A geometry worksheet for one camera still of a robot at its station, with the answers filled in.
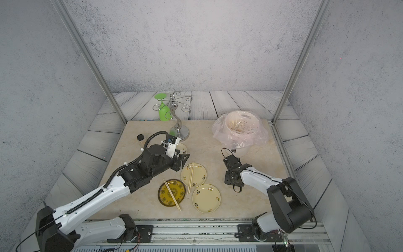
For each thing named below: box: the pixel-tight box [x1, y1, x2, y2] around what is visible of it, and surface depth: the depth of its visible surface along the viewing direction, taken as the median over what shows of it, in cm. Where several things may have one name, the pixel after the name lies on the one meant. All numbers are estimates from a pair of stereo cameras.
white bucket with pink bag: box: [211, 110, 269, 159], surface depth 90 cm
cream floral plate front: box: [192, 183, 222, 214], surface depth 85 cm
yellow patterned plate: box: [157, 179, 186, 207], surface depth 87 cm
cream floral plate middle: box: [180, 162, 208, 188], surface depth 93 cm
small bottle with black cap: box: [136, 133, 146, 146], surface depth 101 cm
